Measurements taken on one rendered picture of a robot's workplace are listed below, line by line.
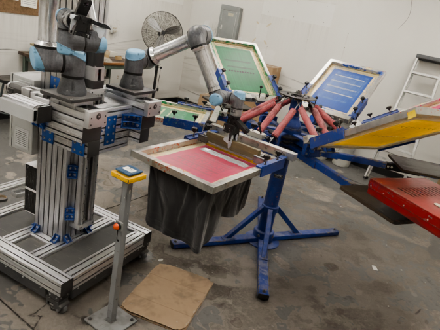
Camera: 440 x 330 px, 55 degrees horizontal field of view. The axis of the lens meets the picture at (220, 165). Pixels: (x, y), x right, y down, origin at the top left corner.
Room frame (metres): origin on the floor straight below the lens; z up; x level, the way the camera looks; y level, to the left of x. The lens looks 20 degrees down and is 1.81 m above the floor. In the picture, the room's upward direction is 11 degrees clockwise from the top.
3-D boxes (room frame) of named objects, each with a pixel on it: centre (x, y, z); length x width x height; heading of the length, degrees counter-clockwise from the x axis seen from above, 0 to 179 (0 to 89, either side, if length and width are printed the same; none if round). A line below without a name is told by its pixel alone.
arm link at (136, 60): (2.64, 0.64, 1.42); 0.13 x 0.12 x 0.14; 166
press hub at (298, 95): (3.32, -0.49, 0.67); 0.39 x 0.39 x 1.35
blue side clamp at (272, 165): (2.48, -0.31, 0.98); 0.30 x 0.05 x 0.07; 149
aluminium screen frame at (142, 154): (2.42, 0.05, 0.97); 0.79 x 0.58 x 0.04; 149
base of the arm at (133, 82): (2.63, 0.64, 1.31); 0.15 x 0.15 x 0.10
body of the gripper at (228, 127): (2.61, -0.03, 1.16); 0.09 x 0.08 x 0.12; 59
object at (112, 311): (2.00, 0.45, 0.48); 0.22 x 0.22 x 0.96; 59
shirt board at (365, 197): (2.73, -0.81, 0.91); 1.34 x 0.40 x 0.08; 29
